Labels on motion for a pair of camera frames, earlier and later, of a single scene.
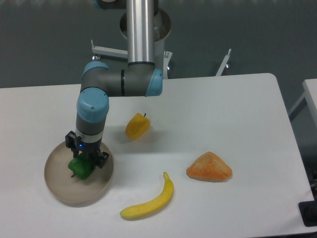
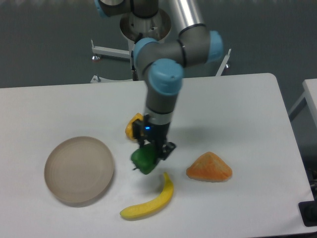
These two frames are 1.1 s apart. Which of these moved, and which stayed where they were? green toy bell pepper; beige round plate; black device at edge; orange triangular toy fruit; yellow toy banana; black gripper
Moved: black gripper; green toy bell pepper
Stayed: yellow toy banana; black device at edge; orange triangular toy fruit; beige round plate
